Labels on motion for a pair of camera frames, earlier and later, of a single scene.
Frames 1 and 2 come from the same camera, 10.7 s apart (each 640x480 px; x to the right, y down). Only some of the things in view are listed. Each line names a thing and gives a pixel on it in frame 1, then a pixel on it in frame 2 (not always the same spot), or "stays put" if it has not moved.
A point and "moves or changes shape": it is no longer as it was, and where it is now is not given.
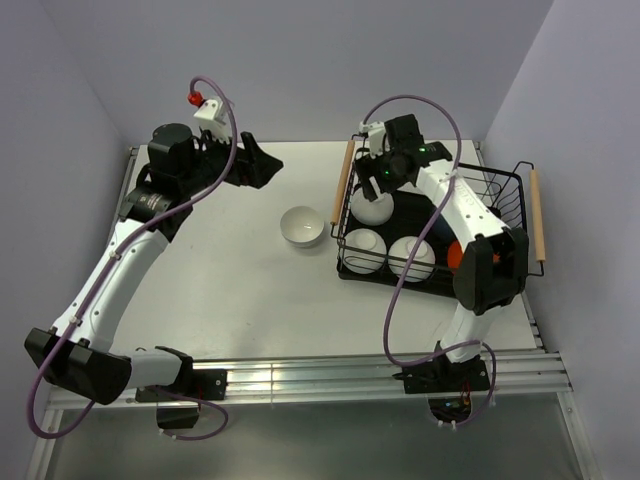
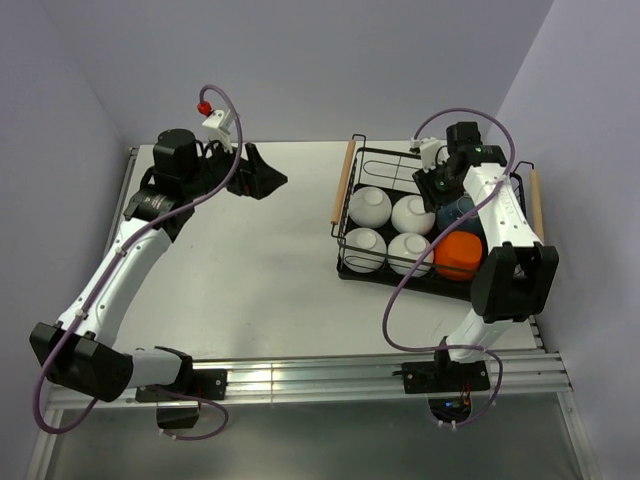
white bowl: x=373 y=213 stays put
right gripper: x=369 y=167 → x=431 y=197
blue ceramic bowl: x=441 y=233 moves or changes shape
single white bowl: x=364 y=251 stays put
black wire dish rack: x=399 y=236 stays put
